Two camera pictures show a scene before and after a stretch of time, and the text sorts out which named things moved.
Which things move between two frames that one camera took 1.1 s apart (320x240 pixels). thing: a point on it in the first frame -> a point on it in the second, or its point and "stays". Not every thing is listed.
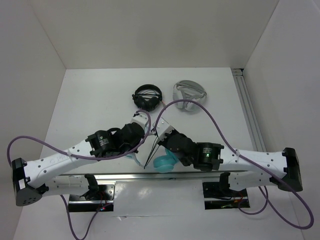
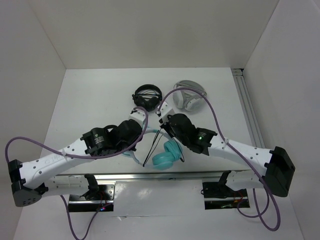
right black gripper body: [163, 142] -> [167, 126]
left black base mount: [101, 199] stays
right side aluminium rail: [258, 142] stays
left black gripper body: [129, 148] stays
